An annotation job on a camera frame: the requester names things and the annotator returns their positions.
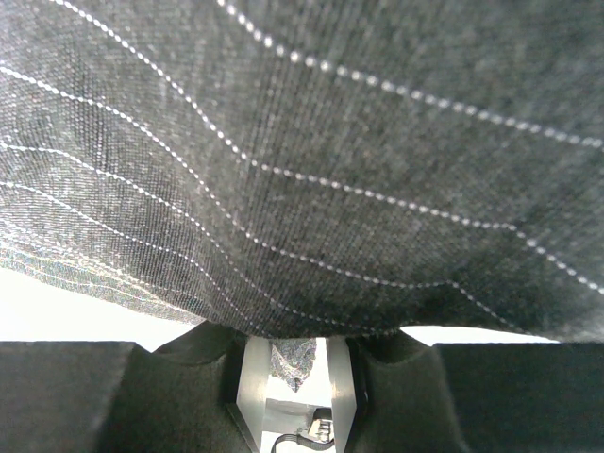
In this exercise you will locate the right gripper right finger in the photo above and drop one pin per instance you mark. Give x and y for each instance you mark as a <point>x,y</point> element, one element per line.
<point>477,397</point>

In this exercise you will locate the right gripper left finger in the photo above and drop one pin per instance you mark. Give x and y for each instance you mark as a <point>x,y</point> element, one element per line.
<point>119,397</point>

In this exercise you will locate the black pinstriped long sleeve shirt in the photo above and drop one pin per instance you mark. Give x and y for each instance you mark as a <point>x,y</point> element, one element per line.
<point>310,168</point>

